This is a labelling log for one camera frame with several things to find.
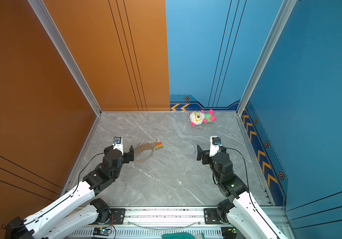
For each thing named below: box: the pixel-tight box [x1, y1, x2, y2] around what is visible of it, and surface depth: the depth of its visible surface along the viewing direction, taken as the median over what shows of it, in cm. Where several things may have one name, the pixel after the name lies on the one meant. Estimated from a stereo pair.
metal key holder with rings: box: [133, 140, 156, 163], surface depth 101 cm
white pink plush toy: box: [187, 109, 217, 127], surface depth 111 cm
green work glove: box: [161, 232, 205, 239], surface depth 70 cm
